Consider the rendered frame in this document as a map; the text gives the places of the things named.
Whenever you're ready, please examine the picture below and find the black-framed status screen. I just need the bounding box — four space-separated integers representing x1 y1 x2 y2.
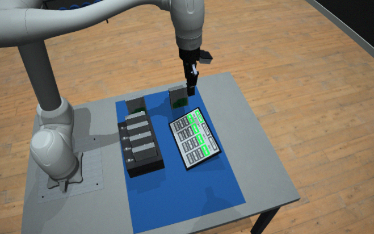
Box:
169 107 222 170

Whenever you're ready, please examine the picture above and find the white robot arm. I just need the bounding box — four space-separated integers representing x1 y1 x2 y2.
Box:
0 0 205 193

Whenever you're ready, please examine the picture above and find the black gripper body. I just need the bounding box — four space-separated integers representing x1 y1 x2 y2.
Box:
179 47 200 71

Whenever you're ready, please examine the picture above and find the blue mat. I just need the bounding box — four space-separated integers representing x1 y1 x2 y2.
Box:
121 85 246 234

